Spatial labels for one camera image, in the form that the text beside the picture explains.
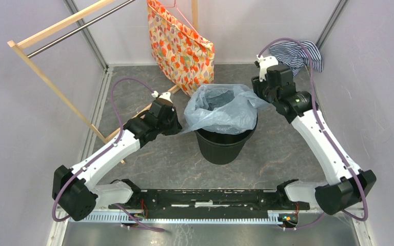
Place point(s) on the blue striped cloth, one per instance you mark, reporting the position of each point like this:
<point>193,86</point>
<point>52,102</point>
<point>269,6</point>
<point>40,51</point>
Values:
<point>293,55</point>

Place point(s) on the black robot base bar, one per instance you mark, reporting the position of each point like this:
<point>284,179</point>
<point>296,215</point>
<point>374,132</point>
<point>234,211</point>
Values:
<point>211,204</point>

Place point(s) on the wooden clothes rack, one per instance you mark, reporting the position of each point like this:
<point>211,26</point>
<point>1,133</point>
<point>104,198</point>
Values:
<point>41,129</point>

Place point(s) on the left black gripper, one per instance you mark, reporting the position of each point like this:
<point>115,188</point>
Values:
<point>177,127</point>

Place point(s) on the light blue plastic bag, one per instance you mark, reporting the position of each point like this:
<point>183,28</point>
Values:
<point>223,108</point>

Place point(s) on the black plastic trash bin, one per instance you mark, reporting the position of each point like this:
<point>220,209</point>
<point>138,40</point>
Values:
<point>221,149</point>

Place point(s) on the floral orange cloth bag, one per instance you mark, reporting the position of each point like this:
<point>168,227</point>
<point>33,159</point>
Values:
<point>185,57</point>

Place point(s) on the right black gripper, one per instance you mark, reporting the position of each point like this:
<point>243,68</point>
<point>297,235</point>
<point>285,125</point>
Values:
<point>257,85</point>

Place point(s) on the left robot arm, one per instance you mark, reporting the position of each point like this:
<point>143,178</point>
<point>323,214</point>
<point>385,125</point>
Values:
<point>77,190</point>

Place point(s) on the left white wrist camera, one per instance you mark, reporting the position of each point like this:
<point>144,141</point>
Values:
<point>165,96</point>

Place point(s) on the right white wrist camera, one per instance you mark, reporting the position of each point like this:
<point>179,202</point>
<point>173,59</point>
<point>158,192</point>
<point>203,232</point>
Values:
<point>263,63</point>

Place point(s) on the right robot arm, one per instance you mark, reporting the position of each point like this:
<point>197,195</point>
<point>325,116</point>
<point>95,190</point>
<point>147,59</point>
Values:
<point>347,184</point>

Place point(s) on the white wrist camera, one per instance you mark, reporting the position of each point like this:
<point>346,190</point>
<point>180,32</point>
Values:
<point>263,63</point>
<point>165,96</point>

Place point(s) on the pink clothes hanger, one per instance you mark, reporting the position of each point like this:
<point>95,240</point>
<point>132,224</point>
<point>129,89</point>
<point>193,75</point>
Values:
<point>183,15</point>

